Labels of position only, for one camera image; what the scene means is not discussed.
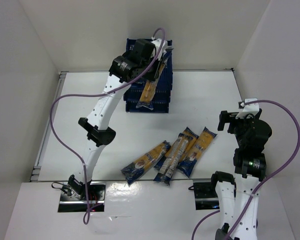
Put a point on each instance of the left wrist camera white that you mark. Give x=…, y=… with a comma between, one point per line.
x=161, y=47

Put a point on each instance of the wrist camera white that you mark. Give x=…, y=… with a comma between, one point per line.
x=161, y=47
x=247, y=108

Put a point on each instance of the blue stacked crate shelf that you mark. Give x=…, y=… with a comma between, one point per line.
x=162, y=96

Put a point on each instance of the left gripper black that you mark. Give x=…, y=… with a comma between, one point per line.
x=156, y=69

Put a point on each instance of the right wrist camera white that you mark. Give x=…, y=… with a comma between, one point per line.
x=247, y=108

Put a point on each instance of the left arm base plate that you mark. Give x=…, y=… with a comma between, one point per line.
x=70, y=203

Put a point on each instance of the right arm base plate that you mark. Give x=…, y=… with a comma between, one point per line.
x=205, y=196

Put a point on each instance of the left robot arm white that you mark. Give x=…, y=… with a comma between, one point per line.
x=144, y=58

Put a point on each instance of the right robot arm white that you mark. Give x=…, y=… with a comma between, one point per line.
x=238, y=199

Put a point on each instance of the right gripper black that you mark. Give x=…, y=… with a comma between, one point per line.
x=223, y=120

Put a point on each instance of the grey label spaghetti bag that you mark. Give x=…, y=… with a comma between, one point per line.
x=169, y=165

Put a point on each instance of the spaghetti bag under grey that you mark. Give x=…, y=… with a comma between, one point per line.
x=190, y=143

